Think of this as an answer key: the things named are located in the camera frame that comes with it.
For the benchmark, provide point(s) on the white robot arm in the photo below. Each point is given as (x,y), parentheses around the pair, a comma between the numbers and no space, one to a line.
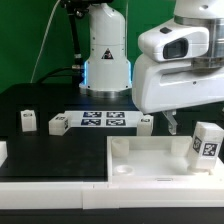
(108,73)

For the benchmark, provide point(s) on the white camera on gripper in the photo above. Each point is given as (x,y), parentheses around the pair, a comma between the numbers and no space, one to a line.
(171,41)

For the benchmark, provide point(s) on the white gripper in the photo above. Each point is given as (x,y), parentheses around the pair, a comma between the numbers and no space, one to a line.
(173,85)

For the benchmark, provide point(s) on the white fiducial marker sheet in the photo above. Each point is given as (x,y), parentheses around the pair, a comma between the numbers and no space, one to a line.
(104,119)

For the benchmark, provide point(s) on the white obstacle fence wall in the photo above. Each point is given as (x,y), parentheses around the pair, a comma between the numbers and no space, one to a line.
(108,195)

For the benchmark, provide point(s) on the white square tabletop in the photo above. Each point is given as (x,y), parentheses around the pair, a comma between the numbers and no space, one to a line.
(154,158)

